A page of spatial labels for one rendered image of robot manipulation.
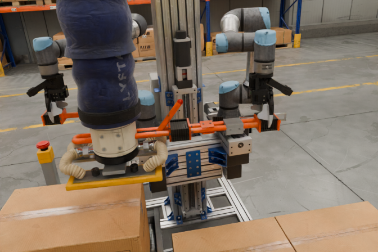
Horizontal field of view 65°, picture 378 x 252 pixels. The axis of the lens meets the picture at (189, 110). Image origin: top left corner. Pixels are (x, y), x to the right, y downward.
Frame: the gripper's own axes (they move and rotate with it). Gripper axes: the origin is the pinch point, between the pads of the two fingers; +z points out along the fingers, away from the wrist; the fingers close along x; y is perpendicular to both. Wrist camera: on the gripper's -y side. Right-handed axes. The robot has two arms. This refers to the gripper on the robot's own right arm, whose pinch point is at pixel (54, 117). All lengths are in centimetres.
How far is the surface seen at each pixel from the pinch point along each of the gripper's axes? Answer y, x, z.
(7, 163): -136, 192, 127
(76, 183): 16.6, -39.2, 10.9
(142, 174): 40, -38, 10
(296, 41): 457, 717, 101
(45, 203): -5.2, -19.2, 32.7
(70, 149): 12.2, -25.2, 4.3
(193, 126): 61, -25, -1
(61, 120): 3.9, -4.3, 0.3
